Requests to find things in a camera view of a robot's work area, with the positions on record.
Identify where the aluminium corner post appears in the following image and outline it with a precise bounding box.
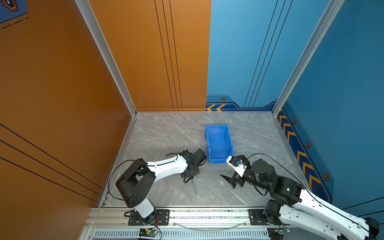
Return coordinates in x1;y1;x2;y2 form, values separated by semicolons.
75;0;137;117
272;0;345;117

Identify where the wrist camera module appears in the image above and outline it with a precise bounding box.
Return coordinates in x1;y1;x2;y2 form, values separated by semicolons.
193;149;208;166
226;155;248;177

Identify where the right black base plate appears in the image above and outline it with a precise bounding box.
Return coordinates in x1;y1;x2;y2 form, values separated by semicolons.
248;209;291;226

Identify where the left aluminium corner post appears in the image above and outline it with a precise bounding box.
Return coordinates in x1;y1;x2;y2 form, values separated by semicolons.
75;0;137;117

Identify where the black yellow handled screwdriver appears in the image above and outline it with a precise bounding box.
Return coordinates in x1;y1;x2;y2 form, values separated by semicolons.
189;179;199;197

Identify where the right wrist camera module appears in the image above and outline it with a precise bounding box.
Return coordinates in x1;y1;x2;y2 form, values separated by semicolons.
226;155;248;177

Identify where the left green circuit board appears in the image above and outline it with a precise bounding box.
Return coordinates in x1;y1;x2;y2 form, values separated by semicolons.
139;229;160;240

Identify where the blue plastic bin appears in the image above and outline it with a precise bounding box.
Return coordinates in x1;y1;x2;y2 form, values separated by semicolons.
205;125;235;164

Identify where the right aluminium corner post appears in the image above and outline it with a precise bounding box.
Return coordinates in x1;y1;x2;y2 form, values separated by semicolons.
272;0;345;117

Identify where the green circuit board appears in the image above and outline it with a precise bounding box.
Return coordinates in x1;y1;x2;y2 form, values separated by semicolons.
139;229;160;240
268;229;291;240

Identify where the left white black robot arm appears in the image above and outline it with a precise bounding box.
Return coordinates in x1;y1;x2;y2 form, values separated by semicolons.
115;149;208;224

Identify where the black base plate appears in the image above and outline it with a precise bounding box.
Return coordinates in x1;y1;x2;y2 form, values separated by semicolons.
128;209;170;226
248;209;291;226

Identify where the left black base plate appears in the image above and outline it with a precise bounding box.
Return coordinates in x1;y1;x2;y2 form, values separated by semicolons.
128;209;170;226

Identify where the right green circuit board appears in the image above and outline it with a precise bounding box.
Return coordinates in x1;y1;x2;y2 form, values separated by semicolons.
268;229;291;240

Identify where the aluminium front rail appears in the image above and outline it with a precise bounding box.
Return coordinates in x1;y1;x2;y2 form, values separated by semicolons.
80;207;327;240

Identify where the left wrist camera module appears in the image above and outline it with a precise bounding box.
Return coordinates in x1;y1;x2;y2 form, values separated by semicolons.
193;149;208;166

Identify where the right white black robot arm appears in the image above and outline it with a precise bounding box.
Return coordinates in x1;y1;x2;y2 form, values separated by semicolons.
223;155;380;240

